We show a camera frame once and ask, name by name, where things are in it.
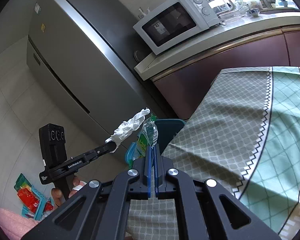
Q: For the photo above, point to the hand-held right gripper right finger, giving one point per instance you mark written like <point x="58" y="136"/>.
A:
<point x="157" y="175"/>

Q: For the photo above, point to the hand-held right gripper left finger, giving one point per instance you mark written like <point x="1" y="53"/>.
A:
<point x="148" y="175"/>

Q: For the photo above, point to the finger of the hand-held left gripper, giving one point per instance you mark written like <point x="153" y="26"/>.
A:
<point x="101" y="149"/>

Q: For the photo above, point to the white tissue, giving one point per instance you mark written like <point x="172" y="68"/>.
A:
<point x="127" y="127"/>

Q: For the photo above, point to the green clear plastic wrapper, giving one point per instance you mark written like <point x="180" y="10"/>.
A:
<point x="147" y="135"/>

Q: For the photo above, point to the teal plastic bin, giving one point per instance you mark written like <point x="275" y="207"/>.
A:
<point x="170" y="130"/>

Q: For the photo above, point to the person's left hand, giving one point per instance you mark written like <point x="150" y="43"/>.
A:
<point x="76" y="193"/>

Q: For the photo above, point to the red translucent plastic pieces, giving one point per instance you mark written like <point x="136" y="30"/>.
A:
<point x="27" y="195"/>

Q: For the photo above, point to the teal plastic basket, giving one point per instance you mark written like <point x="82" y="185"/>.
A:
<point x="41" y="202"/>

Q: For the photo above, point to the patterned green yellow tablecloth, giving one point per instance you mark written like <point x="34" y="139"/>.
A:
<point x="227" y="135"/>

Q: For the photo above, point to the person's pink fuzzy clothing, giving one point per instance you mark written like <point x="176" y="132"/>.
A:
<point x="15" y="225"/>

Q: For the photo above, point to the grey refrigerator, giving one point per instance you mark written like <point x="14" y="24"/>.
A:
<point x="77" y="67"/>

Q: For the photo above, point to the brown kitchen base cabinet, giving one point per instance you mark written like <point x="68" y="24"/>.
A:
<point x="227" y="60"/>

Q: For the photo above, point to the white microwave oven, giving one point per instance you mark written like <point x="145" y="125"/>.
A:
<point x="165" y="25"/>

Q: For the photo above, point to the white plastic rack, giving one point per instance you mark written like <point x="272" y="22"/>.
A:
<point x="143" y="13"/>

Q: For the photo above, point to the white kitchen countertop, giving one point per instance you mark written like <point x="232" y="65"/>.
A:
<point x="215" y="37"/>

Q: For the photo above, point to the clear glass food container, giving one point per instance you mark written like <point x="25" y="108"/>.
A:
<point x="231" y="16"/>

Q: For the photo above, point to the glass electric kettle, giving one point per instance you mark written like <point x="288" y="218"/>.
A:
<point x="223" y="5"/>

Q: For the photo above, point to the blue white ceramic bowl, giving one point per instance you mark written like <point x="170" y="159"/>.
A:
<point x="252" y="12"/>

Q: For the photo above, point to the clear plastic bag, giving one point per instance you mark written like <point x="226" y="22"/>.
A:
<point x="250" y="4"/>

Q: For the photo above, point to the round grey wall plug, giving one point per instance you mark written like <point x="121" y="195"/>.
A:
<point x="137" y="55"/>

